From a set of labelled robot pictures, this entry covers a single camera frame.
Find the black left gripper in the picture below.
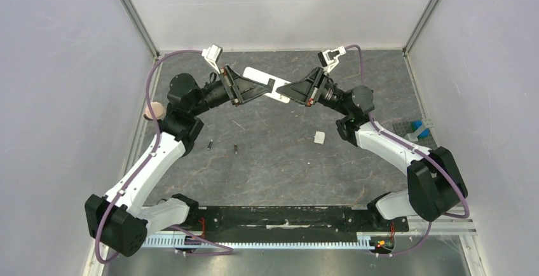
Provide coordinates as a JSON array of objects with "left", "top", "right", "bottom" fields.
[{"left": 190, "top": 64, "right": 271, "bottom": 116}]

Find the red and white remote control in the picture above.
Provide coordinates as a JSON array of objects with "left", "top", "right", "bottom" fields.
[{"left": 242, "top": 67, "right": 290, "bottom": 104}]

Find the white battery cover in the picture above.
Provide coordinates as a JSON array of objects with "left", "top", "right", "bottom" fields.
[{"left": 313, "top": 131, "right": 325, "bottom": 144}]

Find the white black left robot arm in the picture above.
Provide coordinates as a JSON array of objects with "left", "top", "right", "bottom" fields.
[{"left": 85, "top": 66, "right": 275, "bottom": 263}]

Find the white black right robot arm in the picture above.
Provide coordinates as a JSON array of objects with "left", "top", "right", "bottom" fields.
[{"left": 275, "top": 67, "right": 470, "bottom": 230}]

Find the black stand with pink knob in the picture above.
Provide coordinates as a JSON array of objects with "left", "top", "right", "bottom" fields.
[{"left": 142, "top": 102, "right": 166, "bottom": 121}]

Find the grey lego baseplate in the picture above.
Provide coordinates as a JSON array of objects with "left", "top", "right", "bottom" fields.
[{"left": 392, "top": 119, "right": 437, "bottom": 149}]

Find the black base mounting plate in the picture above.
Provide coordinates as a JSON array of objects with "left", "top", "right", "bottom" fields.
[{"left": 180, "top": 205, "right": 409, "bottom": 243}]

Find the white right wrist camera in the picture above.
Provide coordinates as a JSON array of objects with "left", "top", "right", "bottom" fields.
[{"left": 317, "top": 46, "right": 346, "bottom": 74}]

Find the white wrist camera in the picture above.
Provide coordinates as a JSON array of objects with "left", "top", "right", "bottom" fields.
[
  {"left": 201, "top": 44, "right": 223, "bottom": 74},
  {"left": 317, "top": 46, "right": 346, "bottom": 74}
]

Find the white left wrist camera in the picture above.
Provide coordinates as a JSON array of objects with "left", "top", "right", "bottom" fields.
[{"left": 201, "top": 44, "right": 223, "bottom": 74}]

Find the light blue toothed cable duct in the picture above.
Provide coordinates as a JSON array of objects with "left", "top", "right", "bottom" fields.
[{"left": 142, "top": 232, "right": 375, "bottom": 251}]

